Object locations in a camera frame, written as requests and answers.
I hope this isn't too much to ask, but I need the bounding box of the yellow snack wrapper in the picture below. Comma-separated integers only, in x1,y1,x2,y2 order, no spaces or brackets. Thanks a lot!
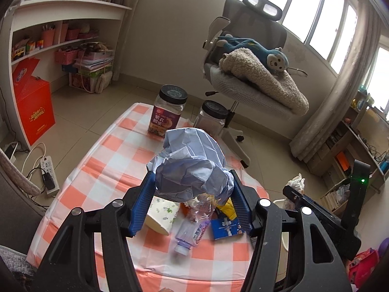
217,198,237,221

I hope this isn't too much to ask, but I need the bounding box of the blue biscuit box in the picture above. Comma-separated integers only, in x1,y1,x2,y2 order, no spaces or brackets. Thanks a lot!
210,217,244,241

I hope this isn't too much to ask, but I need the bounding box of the white tissue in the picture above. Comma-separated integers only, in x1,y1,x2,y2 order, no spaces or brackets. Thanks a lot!
287,173,305,194

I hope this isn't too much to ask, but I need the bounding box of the white trash bin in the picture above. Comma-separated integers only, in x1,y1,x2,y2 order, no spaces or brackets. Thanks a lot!
277,232,289,281

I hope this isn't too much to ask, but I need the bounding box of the crushed clear plastic bottle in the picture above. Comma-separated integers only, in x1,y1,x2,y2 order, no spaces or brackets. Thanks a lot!
174,193,218,256

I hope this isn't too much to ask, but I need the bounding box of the beige lace curtain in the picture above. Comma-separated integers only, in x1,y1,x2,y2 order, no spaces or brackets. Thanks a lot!
290,0,382,163

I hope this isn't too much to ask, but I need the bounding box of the nut jar purple label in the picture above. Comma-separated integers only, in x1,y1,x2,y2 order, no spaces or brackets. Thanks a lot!
148,84,188,137

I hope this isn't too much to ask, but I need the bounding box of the wooden desk shelf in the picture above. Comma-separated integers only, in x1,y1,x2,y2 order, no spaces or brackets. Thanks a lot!
308,91,388,215

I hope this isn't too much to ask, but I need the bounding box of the clear jar black lid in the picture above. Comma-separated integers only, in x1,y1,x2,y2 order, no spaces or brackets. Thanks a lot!
194,100,228,138

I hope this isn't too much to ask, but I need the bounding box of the white power strip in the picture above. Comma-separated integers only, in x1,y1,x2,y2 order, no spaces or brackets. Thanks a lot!
40,155,59,196

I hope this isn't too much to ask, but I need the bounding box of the beige fleece blanket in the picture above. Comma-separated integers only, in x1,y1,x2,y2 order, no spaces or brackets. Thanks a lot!
219,48,309,116

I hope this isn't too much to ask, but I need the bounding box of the blue monkey plush toy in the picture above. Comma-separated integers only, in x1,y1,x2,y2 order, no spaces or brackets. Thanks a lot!
216,34,308,77

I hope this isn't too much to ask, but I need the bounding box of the red gift box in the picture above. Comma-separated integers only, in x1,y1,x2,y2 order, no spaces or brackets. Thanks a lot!
13,57,55,145

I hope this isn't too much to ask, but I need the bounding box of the white bookshelf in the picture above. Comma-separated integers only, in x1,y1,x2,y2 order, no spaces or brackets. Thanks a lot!
1,0,131,149

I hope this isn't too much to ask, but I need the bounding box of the grey office chair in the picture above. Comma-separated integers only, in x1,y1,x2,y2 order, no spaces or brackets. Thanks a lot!
201,0,309,168

